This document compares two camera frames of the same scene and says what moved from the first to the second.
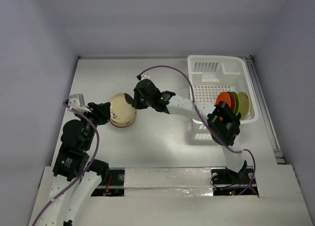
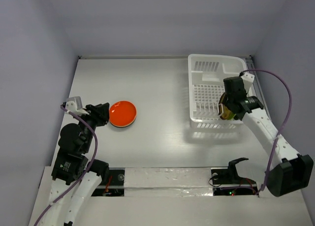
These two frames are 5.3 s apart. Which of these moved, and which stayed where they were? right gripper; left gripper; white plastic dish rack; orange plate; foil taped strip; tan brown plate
Moved: tan brown plate; right gripper; orange plate
Stayed: left gripper; foil taped strip; white plastic dish rack
